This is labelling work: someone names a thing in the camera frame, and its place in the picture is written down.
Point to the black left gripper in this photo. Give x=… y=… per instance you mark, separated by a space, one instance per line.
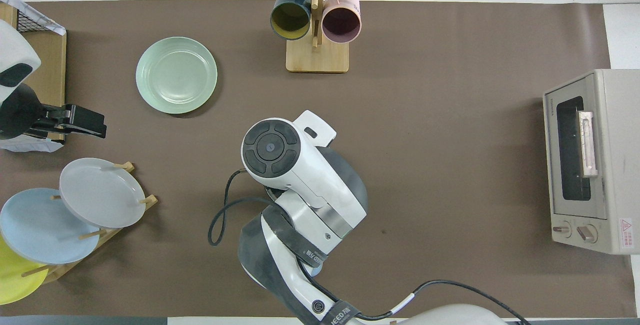
x=22 y=112

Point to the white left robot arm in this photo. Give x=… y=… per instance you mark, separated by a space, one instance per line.
x=15 y=45

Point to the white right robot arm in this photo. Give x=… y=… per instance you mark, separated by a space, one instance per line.
x=310 y=180

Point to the grey plate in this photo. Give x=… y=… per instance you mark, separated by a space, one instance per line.
x=100 y=192

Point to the light blue plate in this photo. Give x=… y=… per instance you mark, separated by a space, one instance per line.
x=40 y=230

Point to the wooden plate rack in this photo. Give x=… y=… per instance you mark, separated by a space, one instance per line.
x=112 y=235

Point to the green plate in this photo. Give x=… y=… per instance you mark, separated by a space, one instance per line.
x=176 y=75

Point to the yellow plate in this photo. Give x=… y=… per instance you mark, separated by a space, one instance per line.
x=15 y=280

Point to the white crumpled bag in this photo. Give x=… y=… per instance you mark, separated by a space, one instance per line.
x=30 y=146

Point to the wooden shelf boards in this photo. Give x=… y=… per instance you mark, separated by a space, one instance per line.
x=50 y=70

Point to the white patterned cloth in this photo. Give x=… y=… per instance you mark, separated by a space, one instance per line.
x=35 y=12

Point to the dark teal mug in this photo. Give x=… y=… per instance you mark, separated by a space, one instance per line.
x=290 y=20

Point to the wooden mug tree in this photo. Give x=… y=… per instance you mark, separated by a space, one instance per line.
x=317 y=57

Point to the small blue round timer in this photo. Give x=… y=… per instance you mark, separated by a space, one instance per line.
x=316 y=267

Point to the pink ribbed mug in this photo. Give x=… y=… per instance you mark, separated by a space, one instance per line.
x=341 y=22

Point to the brown table mat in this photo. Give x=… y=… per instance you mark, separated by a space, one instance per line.
x=450 y=115

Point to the beige toaster oven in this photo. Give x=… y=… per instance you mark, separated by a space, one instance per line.
x=615 y=165

